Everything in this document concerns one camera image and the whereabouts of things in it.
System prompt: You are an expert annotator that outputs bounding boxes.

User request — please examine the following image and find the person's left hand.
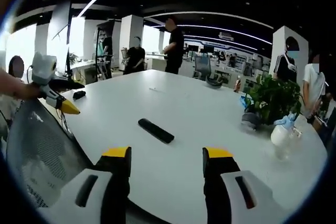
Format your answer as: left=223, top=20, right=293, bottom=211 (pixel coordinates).
left=0, top=76, right=41, bottom=101

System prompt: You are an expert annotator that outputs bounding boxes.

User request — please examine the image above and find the grey mesh office chair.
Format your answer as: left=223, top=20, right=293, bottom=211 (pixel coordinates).
left=5, top=97, right=94, bottom=209

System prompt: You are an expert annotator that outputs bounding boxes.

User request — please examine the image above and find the white spray bottle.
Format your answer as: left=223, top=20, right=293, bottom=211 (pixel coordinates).
left=270, top=123, right=296, bottom=161

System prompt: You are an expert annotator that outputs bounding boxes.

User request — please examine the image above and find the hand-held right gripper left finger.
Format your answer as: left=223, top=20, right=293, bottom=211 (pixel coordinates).
left=51, top=145, right=132, bottom=224

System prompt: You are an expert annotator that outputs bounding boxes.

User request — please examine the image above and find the blue cloth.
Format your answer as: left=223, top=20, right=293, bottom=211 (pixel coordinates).
left=274, top=112, right=300, bottom=126

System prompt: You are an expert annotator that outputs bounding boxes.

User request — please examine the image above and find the green potted plant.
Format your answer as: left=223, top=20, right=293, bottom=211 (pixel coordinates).
left=240, top=73, right=302, bottom=130

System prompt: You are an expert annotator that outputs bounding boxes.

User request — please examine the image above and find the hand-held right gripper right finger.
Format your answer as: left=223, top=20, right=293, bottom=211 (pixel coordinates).
left=202, top=146, right=283, bottom=224

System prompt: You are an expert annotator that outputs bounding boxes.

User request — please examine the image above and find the black round device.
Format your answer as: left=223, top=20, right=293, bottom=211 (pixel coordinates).
left=205, top=76, right=224, bottom=88

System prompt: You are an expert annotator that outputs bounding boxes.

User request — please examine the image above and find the clear plastic cup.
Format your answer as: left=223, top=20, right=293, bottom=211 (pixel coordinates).
left=287, top=125, right=302, bottom=146

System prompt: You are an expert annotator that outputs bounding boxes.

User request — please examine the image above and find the black remote control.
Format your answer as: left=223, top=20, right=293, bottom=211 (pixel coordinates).
left=138, top=118, right=175, bottom=145

